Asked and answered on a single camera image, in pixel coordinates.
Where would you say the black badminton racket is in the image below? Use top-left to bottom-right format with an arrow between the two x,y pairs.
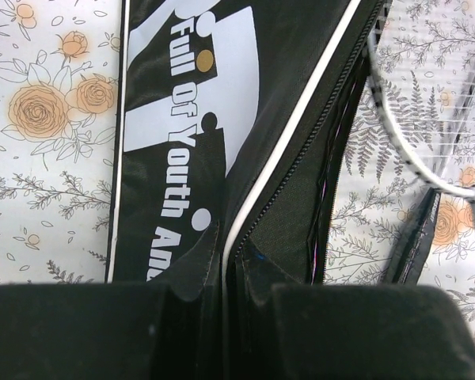
382,188 -> 441,284

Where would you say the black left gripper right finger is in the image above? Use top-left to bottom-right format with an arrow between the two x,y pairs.
227,233 -> 475,380

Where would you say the white badminton racket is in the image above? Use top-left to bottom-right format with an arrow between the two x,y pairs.
367,1 -> 475,231

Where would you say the black racket cover bag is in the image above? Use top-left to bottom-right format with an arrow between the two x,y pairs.
104,0 -> 393,286

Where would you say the floral tablecloth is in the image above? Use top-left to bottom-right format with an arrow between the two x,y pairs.
0,0 -> 475,357

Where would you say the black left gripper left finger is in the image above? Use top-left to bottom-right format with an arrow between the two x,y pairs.
0,221 -> 226,380

